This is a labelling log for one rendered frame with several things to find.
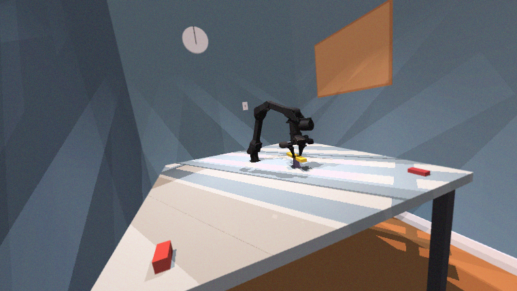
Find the yellow bar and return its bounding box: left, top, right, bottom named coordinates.
left=286, top=152, right=307, bottom=162

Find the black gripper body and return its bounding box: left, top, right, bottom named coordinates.
left=279, top=131, right=314, bottom=148

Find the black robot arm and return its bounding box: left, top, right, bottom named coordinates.
left=247, top=101, right=314, bottom=162

